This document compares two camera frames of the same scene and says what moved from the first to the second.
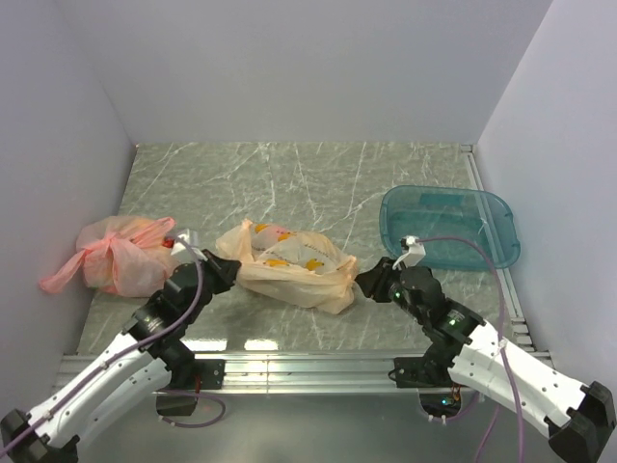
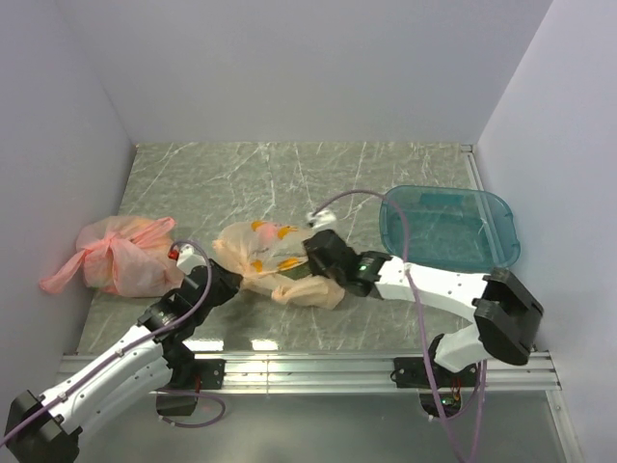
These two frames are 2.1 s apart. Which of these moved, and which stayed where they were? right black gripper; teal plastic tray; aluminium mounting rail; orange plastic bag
Moved: right black gripper
Stayed: teal plastic tray; orange plastic bag; aluminium mounting rail
